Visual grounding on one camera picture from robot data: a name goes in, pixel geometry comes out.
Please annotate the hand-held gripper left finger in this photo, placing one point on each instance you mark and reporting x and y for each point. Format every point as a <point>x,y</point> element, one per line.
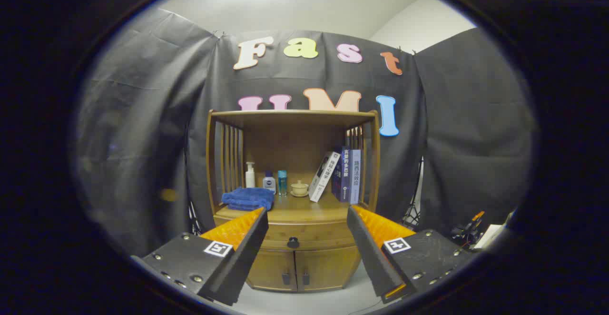
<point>247,253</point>

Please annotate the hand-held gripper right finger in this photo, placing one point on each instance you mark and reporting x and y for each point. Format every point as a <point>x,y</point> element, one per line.
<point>368,248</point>

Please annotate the black round drawer knob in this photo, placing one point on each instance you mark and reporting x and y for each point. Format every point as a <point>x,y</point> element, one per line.
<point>293,243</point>

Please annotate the wooden cabinet door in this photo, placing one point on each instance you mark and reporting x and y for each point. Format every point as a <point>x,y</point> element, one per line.
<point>330,266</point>
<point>271,267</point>

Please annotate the wooden countertop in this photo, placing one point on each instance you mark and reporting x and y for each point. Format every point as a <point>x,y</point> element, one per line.
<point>304,210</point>

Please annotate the wooden cabinet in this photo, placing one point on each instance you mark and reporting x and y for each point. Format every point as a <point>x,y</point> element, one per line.
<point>285,139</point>

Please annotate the blue folded towel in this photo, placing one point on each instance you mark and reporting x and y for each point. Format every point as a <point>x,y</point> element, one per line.
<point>247,198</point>

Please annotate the metal light stand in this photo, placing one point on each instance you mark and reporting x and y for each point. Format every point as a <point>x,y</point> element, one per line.
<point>193,217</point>
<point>415,212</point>

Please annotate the white bottle with blue cap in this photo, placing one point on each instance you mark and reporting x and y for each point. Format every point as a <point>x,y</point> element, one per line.
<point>269,184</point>

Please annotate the pale blue-grey book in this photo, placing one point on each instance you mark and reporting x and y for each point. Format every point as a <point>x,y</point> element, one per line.
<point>355,177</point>

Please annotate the white pump bottle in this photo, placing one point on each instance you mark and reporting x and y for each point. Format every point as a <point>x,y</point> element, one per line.
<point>250,179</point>

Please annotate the dark blue book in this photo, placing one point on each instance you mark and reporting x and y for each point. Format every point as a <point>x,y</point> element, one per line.
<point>344,177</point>

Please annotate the clear blue bottle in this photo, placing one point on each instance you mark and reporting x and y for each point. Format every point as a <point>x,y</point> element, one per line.
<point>282,184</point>

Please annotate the beige lidded teacup with saucer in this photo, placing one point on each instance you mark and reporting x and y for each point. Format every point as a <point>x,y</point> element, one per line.
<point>299,189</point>

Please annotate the white book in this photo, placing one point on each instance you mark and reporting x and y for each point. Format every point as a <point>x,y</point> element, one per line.
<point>323,177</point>

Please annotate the black and orange device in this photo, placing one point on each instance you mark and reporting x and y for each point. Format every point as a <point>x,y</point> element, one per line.
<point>468,231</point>

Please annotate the white paper sheet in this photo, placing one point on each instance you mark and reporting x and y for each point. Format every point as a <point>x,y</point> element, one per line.
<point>490,236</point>

